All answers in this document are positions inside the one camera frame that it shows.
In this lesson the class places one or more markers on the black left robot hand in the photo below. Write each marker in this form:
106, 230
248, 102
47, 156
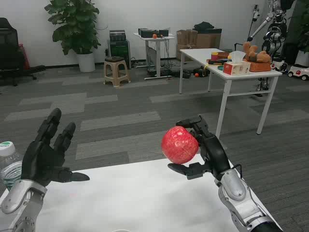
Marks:
39, 159

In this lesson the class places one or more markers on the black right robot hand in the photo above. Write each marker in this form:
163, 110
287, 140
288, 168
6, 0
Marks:
216, 151

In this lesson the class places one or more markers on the red apple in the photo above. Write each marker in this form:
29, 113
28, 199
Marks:
178, 145

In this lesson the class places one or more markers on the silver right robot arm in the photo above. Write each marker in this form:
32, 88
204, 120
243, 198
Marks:
233, 187

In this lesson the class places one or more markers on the clear plastic water bottle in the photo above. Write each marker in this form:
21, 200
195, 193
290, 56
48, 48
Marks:
7, 164

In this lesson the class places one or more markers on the green plate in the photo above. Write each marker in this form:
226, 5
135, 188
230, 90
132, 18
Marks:
220, 68

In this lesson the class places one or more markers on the red and white tissue box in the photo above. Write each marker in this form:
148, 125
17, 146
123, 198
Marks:
236, 68

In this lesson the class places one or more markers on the yellow and black tool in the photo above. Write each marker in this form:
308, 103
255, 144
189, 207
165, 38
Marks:
216, 62

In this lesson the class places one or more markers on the yellow and pink container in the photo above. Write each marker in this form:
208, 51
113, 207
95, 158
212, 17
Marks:
214, 56

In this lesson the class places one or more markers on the long white table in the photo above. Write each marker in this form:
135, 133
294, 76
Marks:
200, 54

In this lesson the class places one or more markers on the brown teddy bear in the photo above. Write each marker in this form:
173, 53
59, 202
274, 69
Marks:
262, 56

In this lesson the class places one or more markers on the wide cardboard box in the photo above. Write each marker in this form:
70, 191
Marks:
208, 41

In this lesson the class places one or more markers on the white toy car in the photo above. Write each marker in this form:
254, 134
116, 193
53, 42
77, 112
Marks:
298, 72

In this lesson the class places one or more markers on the tall cardboard box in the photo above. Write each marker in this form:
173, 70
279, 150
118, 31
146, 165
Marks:
184, 41

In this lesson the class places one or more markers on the small white standing desk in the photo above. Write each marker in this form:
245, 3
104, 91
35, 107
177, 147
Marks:
158, 48

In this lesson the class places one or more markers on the beige plastic stool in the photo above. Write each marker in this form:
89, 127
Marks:
116, 68

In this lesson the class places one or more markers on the black office chair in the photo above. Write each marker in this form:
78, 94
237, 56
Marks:
8, 43

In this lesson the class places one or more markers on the black bag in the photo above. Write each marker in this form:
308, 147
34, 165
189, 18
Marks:
205, 27

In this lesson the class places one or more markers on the small black box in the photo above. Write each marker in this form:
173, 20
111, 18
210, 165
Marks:
163, 33

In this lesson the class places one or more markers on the silver humanoid robot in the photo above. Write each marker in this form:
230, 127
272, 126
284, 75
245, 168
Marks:
275, 33

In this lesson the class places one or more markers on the green and black cabinet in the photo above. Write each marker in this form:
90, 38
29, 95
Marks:
118, 53

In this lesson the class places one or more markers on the large black box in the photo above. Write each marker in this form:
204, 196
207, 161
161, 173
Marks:
147, 33

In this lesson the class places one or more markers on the green plant in white pot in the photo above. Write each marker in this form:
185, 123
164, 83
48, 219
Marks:
72, 26

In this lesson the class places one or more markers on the white stick vacuum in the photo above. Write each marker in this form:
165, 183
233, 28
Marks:
254, 19

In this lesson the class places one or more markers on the black equipment case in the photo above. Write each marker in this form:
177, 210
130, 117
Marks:
117, 35

